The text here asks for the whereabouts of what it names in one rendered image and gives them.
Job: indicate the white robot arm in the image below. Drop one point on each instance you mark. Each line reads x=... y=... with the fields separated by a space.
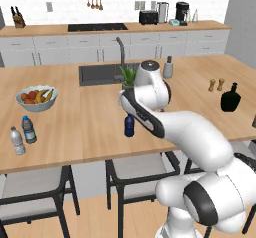
x=203 y=138

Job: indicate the dark blue bottle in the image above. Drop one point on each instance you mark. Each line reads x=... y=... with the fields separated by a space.
x=129 y=128

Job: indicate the green potted plant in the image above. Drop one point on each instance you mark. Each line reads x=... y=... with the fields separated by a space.
x=128 y=76

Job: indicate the dark grey sink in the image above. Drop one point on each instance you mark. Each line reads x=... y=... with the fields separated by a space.
x=98 y=74

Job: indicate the dark grey tap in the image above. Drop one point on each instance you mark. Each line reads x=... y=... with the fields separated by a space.
x=122 y=53

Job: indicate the grey base cupboards run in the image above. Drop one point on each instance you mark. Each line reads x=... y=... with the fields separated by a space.
x=83 y=47

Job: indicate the black hob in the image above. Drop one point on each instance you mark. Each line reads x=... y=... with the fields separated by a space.
x=97 y=27

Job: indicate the yellow banana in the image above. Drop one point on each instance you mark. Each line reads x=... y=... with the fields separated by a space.
x=40 y=95

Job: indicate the white fruit bowl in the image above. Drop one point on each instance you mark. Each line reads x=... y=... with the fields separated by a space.
x=36 y=106

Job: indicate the black toaster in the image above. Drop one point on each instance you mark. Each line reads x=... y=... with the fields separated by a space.
x=148 y=17

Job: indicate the red apple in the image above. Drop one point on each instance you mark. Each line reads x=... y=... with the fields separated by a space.
x=32 y=94

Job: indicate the small teal kitchen scale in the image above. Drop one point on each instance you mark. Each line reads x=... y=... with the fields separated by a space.
x=174 y=22

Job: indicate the blue-capped plastic bottle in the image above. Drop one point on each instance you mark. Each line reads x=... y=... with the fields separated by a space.
x=29 y=132

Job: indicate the black glass bottle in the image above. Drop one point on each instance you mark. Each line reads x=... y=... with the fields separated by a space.
x=230 y=101

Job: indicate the black coffee machine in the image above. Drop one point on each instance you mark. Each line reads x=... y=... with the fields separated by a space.
x=182 y=12

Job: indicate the clear grey plastic bottle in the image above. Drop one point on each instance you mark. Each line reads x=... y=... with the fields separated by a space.
x=18 y=143

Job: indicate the dark object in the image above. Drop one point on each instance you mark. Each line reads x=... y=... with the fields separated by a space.
x=254 y=122

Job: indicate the wooden knife block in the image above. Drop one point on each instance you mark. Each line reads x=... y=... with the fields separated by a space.
x=19 y=21

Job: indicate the grey wall socket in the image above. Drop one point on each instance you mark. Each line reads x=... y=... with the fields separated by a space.
x=49 y=7
x=140 y=5
x=153 y=5

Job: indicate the rail with hanging wooden tools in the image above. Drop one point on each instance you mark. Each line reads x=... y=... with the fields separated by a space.
x=94 y=0

